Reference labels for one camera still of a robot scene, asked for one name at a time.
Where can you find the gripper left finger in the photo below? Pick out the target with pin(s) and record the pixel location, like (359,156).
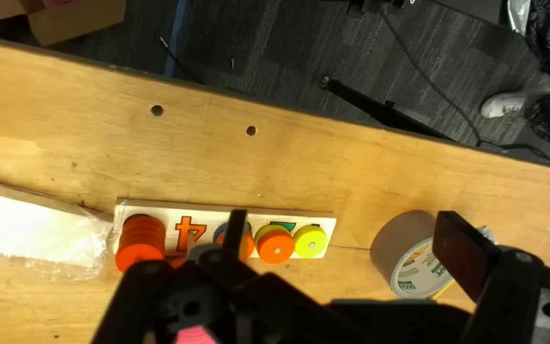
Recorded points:
(217,291)

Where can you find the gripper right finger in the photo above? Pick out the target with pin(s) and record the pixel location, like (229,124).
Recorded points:
(509,282)

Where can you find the wooden number stacking board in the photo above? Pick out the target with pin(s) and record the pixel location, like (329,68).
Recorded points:
(174,215)

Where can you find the tall stack of orange rings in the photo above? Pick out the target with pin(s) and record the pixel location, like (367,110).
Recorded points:
(140,239)

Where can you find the clear plastic bag with white sheet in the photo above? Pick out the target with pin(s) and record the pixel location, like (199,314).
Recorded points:
(26,229)

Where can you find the blue tape strip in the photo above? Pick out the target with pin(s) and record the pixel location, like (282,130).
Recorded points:
(175,38)

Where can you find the cardboard box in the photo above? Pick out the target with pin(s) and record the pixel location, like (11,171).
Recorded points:
(65,16)

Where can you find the roll of grey duct tape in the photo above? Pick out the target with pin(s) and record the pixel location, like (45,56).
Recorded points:
(399,248)

